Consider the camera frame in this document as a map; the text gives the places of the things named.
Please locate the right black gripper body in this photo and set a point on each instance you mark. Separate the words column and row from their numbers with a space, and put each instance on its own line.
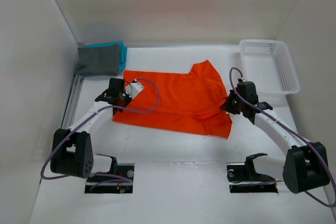
column 232, row 105

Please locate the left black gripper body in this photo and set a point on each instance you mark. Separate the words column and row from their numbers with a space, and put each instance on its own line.
column 126, row 99

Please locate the grey t shirt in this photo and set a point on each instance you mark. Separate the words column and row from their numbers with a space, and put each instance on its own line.
column 97, row 61

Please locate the teal t shirt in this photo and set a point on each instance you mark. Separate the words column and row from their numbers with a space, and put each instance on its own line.
column 123, row 53

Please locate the orange t shirt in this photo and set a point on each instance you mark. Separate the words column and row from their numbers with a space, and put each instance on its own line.
column 182, row 102

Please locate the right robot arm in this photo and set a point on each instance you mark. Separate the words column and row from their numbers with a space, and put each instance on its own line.
column 302, row 169

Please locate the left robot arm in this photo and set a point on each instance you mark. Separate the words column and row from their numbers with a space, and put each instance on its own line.
column 72, row 150

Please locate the white plastic bin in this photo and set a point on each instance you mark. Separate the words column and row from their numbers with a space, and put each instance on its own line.
column 269, row 65

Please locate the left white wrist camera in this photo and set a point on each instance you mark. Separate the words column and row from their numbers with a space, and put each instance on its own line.
column 133, row 89

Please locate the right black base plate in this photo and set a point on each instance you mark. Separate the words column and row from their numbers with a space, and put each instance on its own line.
column 244, row 179

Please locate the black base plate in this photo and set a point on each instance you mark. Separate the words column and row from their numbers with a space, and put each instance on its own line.
column 244, row 179
column 120, row 182

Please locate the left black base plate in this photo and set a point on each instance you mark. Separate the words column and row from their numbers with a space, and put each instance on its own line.
column 120, row 182

